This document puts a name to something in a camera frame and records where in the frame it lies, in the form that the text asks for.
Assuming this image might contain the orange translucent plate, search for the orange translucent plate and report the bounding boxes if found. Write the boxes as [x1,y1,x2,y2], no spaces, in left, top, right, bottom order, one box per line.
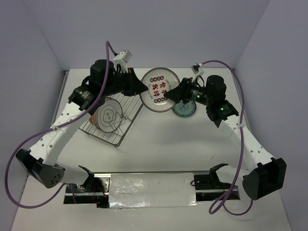
[89,116,94,125]

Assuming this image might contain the white plate red chinese characters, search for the white plate red chinese characters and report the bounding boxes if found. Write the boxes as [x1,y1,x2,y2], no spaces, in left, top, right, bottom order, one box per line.
[140,68,180,113]

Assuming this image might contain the blue patterned small plate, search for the blue patterned small plate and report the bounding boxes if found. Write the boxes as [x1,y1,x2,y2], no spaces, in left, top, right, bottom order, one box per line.
[172,101,197,118]

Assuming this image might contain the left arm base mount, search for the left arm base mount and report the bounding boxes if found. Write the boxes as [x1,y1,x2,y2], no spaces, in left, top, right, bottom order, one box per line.
[64,166,110,208]

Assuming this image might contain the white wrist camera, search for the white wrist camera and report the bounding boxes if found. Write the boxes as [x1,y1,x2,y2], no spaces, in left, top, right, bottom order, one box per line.
[112,50,132,73]
[191,63,204,77]

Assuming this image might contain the metal wire dish rack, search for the metal wire dish rack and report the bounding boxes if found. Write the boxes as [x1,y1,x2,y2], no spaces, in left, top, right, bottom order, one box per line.
[79,93,143,147]

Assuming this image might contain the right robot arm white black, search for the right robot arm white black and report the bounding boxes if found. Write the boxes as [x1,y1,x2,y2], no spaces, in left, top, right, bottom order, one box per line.
[164,75,287,200]

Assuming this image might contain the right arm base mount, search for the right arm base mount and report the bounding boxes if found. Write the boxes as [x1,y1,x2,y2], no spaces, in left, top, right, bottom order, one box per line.
[190,163,231,202]

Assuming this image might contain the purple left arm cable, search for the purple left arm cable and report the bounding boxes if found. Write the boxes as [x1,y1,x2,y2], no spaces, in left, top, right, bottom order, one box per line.
[4,40,121,209]

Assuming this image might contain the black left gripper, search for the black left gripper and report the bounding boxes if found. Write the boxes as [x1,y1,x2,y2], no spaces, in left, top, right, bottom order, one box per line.
[102,67,149,97]

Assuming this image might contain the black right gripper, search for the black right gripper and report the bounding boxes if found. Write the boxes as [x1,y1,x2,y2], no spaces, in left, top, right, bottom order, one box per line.
[164,77,212,106]

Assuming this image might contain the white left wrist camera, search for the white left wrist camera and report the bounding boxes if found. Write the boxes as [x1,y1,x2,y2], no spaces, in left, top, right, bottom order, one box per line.
[112,50,132,73]

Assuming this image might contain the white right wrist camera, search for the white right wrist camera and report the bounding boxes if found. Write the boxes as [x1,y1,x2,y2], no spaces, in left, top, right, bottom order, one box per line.
[191,63,204,77]

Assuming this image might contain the white plate line drawing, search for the white plate line drawing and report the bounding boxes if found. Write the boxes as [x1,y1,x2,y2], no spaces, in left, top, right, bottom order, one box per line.
[93,97,123,133]

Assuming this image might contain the silver foil tape patch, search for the silver foil tape patch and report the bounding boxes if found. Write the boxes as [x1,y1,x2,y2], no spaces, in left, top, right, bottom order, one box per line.
[108,173,197,209]

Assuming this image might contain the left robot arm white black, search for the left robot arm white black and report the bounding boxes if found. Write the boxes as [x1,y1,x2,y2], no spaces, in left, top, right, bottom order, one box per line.
[16,59,148,192]

